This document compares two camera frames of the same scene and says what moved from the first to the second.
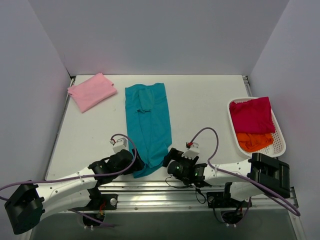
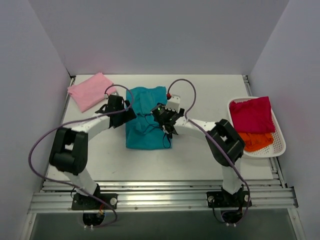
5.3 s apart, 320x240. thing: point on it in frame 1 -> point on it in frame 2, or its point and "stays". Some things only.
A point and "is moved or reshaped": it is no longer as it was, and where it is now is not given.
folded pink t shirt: x=92 y=92 stays
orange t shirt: x=254 y=142 stays
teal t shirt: x=148 y=124 is moved or reshaped
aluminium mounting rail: x=162 y=197 stays
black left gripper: x=136 y=161 -> x=104 y=109
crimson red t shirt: x=253 y=116 stays
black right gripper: x=171 y=157 -> x=166 y=126
